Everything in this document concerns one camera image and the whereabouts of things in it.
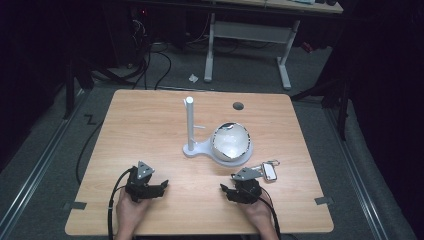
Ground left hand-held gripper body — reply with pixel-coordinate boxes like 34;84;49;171
125;160;166;203

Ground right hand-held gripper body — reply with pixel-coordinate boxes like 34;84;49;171
226;167;264;205

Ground white stand with post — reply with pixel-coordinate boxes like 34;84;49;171
182;96;254;168

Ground person's left hand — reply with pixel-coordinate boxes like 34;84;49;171
115;190;151;232

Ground person's right hand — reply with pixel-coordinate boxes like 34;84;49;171
236;198;277;233

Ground white bowl with silver rim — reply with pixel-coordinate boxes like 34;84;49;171
210;121;252;163

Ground grey tape strip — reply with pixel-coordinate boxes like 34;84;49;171
63;201;88;212
314;196;335;206

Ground black metal stand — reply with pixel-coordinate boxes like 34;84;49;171
289;73;352;141
63;59;95;121

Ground left hand-held gripper black cable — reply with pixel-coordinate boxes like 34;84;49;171
106;167;134;240

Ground hand-held gripper black cable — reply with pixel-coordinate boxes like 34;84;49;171
258;188;283;240
106;167;134;240

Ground right hand-held gripper black cable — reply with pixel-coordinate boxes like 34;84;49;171
258;188;283;240

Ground thin black floor cable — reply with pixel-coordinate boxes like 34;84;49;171
75;119;105;186

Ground metal floor rail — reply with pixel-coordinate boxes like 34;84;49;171
0;89;85;236
324;106;390;240

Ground bundle of black floor cables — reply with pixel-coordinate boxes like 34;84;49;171
129;13;173;91

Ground desk with white metal frame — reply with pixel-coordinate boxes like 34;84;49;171
199;0;345;91

